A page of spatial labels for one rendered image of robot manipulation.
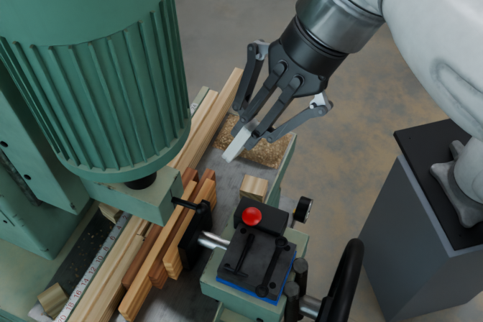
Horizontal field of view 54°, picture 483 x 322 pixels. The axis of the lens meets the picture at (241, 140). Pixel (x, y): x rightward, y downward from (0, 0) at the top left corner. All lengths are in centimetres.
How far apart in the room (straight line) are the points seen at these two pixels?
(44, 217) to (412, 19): 71
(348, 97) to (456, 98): 191
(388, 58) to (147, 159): 204
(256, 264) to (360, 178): 133
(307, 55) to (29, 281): 70
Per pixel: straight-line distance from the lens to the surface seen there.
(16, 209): 84
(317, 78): 56
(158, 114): 51
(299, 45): 53
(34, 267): 102
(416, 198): 132
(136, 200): 72
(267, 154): 92
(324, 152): 206
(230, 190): 90
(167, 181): 72
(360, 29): 51
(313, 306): 90
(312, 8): 51
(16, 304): 101
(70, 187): 75
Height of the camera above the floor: 168
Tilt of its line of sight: 55 degrees down
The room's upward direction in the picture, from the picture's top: straight up
